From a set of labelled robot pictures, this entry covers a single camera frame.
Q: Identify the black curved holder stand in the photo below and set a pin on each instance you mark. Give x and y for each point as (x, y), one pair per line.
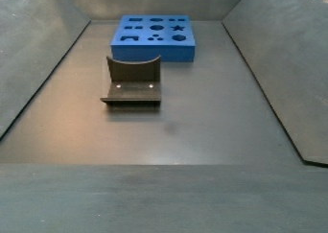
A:
(134, 81)

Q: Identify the blue foam shape-sorter block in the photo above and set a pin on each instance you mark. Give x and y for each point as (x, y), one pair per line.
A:
(146, 36)

